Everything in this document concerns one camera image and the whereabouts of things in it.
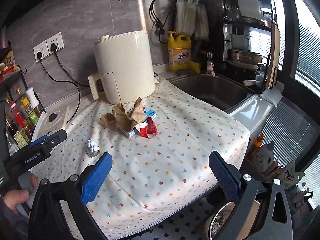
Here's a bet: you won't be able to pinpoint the brown paper bag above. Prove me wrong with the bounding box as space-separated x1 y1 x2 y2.
99 98 146 132

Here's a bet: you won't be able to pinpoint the white trash bin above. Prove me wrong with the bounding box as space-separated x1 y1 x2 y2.
204 200 260 239

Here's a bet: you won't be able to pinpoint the person's left hand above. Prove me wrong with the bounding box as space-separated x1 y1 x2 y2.
3 173 38 216

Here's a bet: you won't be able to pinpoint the small white crumpled wrapper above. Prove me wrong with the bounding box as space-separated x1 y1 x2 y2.
86 139 100 158

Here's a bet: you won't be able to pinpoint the white cleaner bottle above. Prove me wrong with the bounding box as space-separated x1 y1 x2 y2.
252 141 275 172

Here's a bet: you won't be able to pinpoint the red cap sauce bottle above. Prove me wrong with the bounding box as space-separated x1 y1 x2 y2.
9 101 34 141

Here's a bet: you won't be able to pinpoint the green label oil bottle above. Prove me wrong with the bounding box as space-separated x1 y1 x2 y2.
22 96 39 126

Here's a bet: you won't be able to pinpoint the floral white tablecloth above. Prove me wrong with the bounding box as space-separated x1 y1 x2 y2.
32 79 250 239

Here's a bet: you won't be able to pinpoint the white cap oil dispenser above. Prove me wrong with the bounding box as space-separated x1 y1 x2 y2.
25 87 43 118

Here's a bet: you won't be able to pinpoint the red carton box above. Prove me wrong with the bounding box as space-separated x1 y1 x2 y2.
136 117 158 139

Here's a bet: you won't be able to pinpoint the stainless steel sink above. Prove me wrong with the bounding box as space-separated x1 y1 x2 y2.
169 74 255 113

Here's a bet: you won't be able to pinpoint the white blue medicine box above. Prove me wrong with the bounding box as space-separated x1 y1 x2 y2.
116 105 157 138

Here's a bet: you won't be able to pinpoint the small pink bottle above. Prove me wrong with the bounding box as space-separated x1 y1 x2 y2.
206 52 215 77

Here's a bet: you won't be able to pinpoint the wooden cutting board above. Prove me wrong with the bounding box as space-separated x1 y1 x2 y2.
265 23 280 89

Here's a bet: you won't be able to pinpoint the cream air fryer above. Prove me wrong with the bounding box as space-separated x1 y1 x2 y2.
88 30 156 105

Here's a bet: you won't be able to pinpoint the yellow detergent bottle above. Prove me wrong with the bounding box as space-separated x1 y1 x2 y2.
168 30 200 74

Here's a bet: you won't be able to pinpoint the hanging plastic bags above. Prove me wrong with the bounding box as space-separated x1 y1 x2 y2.
175 0 209 41

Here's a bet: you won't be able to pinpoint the black dish rack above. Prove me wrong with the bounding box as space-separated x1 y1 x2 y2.
222 0 277 93

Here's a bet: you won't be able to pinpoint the white wall socket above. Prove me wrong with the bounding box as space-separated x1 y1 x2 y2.
33 32 65 62

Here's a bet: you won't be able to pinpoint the black power cable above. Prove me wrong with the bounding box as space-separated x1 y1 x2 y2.
36 47 90 123

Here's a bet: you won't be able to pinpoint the hanging black cable bundle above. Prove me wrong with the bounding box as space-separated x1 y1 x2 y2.
149 0 177 45

